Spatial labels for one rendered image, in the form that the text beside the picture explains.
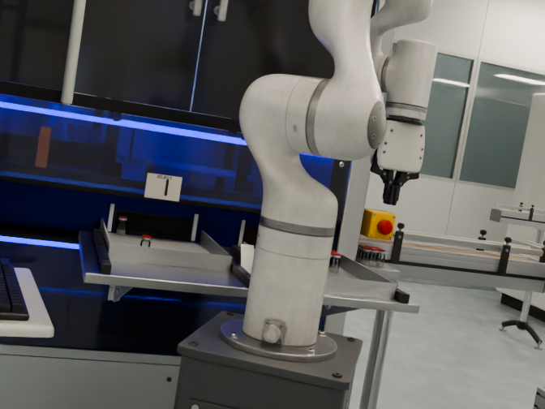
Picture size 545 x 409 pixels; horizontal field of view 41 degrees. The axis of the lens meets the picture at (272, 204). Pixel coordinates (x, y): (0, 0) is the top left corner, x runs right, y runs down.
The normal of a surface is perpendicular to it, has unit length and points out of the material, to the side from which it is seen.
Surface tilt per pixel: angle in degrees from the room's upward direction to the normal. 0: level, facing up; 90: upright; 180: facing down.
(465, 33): 90
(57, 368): 90
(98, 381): 90
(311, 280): 90
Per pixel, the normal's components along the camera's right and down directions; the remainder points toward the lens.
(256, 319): -0.69, -0.04
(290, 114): -0.49, 0.09
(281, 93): -0.36, -0.43
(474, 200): 0.28, 0.13
